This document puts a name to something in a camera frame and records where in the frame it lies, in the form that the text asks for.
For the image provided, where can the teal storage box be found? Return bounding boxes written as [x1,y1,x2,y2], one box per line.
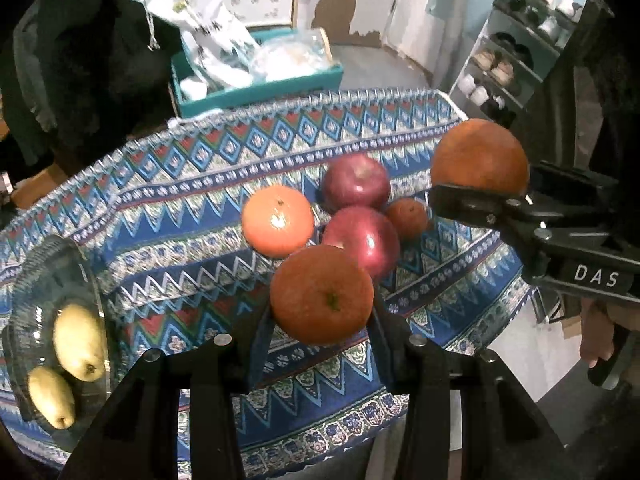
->
[170,28,344,119]

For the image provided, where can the person's right hand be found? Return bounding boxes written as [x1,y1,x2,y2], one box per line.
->
[579,298,639,368]

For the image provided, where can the grey shoe rack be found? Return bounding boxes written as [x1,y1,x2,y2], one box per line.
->
[449,0,584,127]

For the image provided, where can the red apple front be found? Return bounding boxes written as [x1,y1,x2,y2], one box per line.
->
[321,206,400,281]

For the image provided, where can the white rice bag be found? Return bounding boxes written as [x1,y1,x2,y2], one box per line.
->
[132,0,260,89]

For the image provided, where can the blue patterned tablecloth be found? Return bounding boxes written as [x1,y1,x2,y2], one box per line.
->
[0,86,534,480]

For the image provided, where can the small tangerine front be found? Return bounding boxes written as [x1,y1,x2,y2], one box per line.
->
[269,245,374,346]

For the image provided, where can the dark glass bowl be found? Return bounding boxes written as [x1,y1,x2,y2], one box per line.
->
[2,235,117,452]

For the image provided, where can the clear plastic bag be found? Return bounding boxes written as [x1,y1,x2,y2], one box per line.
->
[250,28,335,82]

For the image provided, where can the red apple back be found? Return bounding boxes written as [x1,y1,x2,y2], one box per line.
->
[321,153,390,211]

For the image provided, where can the black hanging coat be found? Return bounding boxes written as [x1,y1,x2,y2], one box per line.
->
[1,0,179,174]

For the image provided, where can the yellow green apple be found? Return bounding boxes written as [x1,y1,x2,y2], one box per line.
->
[53,304,106,382]

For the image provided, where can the small tangerine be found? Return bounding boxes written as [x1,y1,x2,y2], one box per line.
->
[384,197,428,243]
[269,245,374,346]

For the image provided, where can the red apple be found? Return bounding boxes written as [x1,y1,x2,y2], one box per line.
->
[321,206,400,281]
[321,153,390,211]

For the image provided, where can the dark orange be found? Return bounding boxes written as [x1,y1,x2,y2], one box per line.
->
[431,118,529,196]

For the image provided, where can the large orange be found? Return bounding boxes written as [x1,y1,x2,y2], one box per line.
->
[241,184,314,259]

